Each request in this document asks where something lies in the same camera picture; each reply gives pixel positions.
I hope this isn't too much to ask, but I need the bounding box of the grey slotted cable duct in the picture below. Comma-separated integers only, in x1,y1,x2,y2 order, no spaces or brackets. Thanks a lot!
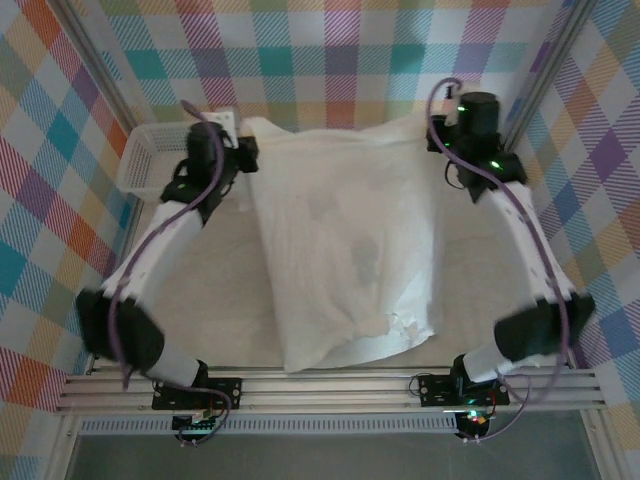
79,417,459,436

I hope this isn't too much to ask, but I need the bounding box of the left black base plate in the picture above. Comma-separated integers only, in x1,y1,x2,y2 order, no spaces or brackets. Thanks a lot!
151,377,244,410

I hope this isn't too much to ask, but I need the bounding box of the right aluminium frame leg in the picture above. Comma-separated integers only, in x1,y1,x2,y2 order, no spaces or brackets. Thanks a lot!
582,409,626,480

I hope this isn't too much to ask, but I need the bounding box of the white t-shirt with black print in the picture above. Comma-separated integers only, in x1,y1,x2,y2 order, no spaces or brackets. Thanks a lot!
239,113,449,374

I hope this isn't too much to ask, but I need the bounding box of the white plastic mesh basket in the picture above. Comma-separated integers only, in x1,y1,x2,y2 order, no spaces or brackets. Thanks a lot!
118,122,202,204

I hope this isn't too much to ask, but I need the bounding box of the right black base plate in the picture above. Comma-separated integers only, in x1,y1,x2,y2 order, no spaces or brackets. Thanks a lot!
417,373,511,407

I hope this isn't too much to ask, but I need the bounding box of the left aluminium corner post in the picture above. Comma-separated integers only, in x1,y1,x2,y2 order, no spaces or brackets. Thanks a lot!
49,0,141,134

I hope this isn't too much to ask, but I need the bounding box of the right aluminium corner post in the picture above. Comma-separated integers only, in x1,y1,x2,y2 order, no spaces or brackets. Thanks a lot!
499,0,601,151

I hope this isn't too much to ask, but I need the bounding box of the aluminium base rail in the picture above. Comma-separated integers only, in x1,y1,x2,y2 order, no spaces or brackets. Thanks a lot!
54,367,609,416

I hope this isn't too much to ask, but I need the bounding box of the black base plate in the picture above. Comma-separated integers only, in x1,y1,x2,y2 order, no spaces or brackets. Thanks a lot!
151,377,244,410
417,373,511,407

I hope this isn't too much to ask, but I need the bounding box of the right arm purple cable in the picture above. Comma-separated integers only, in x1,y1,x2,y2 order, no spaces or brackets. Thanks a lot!
424,77,574,444

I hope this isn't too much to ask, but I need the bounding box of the aluminium corner post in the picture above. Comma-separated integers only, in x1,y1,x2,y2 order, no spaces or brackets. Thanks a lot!
49,0,141,134
499,0,601,151

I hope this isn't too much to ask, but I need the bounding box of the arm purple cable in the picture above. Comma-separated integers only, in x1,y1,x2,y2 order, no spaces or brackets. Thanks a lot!
424,77,574,444
109,99,236,446

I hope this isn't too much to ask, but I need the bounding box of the aluminium frame leg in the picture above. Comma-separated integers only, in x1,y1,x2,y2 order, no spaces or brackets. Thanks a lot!
47,412,84,480
582,409,626,480

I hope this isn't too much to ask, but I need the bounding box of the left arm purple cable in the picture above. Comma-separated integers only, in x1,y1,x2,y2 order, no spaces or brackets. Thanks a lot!
109,99,236,446

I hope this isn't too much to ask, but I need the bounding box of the left aluminium frame leg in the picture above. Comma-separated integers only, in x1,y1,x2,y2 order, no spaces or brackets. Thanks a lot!
47,412,84,480

